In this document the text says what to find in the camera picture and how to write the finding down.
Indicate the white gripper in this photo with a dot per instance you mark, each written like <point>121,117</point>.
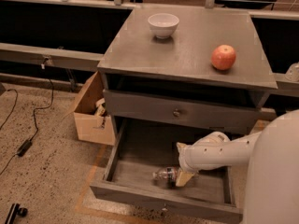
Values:
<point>184,158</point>

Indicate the clear plastic water bottle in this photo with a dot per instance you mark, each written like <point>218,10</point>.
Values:
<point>170,174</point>

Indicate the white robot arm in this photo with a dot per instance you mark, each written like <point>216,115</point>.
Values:
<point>272,155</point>

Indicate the open grey lower drawer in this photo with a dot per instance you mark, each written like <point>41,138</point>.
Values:
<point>142,148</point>

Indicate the round metal drawer knob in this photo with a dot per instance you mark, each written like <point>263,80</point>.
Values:
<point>177,112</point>

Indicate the closed grey upper drawer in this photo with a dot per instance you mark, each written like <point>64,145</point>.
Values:
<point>230,119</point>

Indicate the grey wooden drawer cabinet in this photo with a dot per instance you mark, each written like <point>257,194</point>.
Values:
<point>180,66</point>

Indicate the open cardboard box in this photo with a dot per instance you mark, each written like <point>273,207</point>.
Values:
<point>91,127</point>

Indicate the red apple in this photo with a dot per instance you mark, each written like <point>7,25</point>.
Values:
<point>223,57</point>

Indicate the white ceramic bowl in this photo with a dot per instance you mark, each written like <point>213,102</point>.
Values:
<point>163,25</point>

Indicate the black clamp on floor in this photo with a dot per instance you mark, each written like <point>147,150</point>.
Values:
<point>15,211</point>

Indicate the grey metal rail beam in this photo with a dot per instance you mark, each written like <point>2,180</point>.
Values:
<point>62,58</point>

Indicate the black power adapter with cable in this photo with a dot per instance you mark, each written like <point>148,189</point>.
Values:
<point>24,147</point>

